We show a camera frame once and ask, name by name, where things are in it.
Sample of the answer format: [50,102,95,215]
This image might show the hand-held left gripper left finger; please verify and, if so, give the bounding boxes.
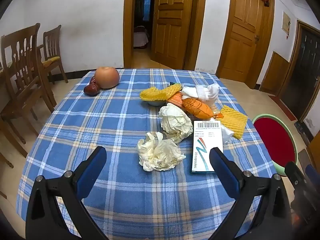
[26,146,107,240]

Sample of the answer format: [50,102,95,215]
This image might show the black metal door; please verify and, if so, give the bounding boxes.
[277,20,320,123]

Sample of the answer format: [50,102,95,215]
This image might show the wooden door frame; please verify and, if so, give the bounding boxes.
[123,0,208,71]

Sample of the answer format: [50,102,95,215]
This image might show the bed with pink cover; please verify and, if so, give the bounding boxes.
[133,26,149,48]

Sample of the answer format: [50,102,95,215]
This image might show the large white tissue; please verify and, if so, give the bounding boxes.
[158,104,194,144]

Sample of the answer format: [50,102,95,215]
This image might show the orange snack packet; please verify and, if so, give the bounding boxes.
[182,97,224,120]

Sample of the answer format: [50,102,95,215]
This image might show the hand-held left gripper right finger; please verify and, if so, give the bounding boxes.
[209,147,294,240]

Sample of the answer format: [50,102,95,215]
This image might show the large wooden chair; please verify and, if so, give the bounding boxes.
[0,23,57,144]

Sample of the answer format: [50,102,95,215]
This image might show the closed wooden door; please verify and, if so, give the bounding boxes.
[216,0,275,83]

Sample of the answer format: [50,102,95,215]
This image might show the red doormat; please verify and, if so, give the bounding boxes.
[269,95,298,121]

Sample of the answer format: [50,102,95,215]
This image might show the orange paper box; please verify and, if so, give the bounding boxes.
[166,92,186,108]

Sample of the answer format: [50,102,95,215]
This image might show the wooden chair with yellow cushion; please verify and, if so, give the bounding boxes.
[37,24,69,84]

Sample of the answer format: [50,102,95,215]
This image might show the blue plaid tablecloth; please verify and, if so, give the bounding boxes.
[15,68,278,240]

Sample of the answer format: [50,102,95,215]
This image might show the wall meter box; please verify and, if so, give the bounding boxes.
[282,11,292,34]

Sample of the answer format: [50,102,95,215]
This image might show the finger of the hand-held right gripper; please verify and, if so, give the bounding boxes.
[304,164,320,183]
[284,161,309,196]

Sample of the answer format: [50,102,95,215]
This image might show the long yellow foam fruit net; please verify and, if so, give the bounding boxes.
[139,84,182,102]

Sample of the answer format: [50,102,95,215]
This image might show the grey floor mat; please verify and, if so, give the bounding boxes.
[298,149,310,171]

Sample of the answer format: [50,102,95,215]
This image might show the orange-red apple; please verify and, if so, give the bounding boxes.
[94,66,120,89]

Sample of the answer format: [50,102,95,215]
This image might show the open wooden door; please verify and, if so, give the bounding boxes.
[151,0,195,70]

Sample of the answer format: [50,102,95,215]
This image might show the low wooden wall cabinet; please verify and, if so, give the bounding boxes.
[259,51,292,96]

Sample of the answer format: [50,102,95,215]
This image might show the dark shoe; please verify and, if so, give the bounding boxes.
[294,121,313,141]

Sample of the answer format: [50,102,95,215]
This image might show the red basin with green rim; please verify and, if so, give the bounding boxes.
[251,114,299,178]

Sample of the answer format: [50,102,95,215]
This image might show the white plastic wrapper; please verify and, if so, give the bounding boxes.
[220,124,235,144]

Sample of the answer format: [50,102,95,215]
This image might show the white medicine box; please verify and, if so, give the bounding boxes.
[191,120,224,174]

